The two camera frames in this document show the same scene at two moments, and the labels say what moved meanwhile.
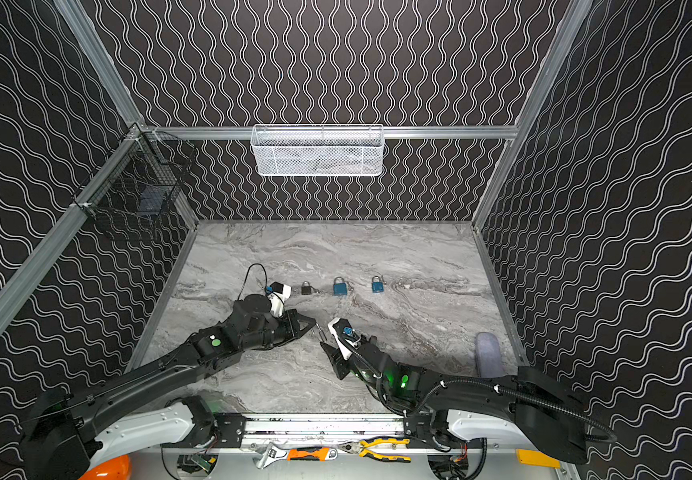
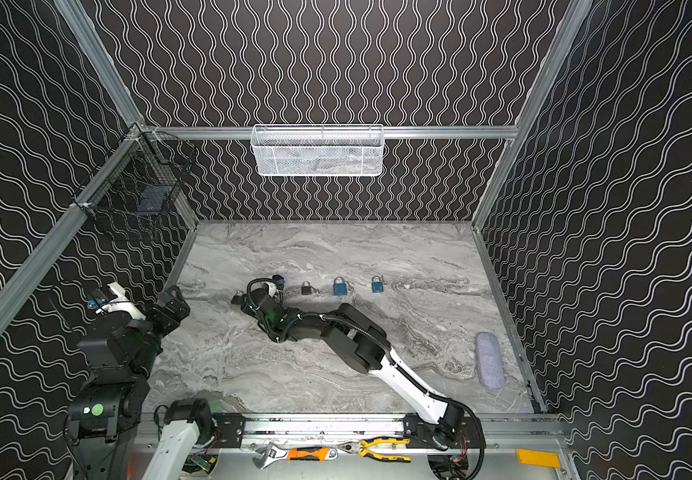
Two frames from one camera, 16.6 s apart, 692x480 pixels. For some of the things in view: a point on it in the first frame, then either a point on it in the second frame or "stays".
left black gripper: (289, 325) -> (166, 306)
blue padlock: (377, 286) stays
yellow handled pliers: (360, 447) stays
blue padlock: (340, 288) stays
